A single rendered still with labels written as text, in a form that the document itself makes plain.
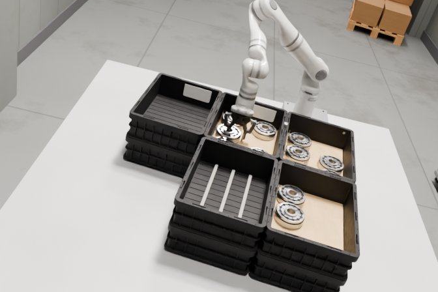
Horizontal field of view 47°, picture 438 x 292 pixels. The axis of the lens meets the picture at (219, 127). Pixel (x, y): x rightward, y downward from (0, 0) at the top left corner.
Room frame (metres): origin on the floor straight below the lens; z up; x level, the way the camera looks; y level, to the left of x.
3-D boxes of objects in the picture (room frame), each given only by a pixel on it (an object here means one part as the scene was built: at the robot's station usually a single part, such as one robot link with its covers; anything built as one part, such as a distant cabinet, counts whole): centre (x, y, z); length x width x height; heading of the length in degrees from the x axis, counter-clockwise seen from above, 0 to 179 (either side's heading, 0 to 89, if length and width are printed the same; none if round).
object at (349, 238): (1.38, -0.38, 0.87); 0.40 x 0.30 x 0.11; 176
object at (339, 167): (1.77, -0.49, 0.86); 0.10 x 0.10 x 0.01
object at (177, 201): (1.40, -0.08, 0.92); 0.40 x 0.30 x 0.02; 176
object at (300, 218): (1.38, -0.32, 0.86); 0.10 x 0.10 x 0.01
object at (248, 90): (1.80, -0.07, 1.12); 0.09 x 0.07 x 0.15; 96
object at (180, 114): (1.82, 0.19, 0.87); 0.40 x 0.30 x 0.11; 176
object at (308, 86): (2.20, -0.37, 1.03); 0.09 x 0.09 x 0.17; 19
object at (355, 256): (1.38, -0.38, 0.92); 0.40 x 0.30 x 0.02; 176
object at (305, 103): (2.20, -0.37, 0.87); 0.09 x 0.09 x 0.17; 3
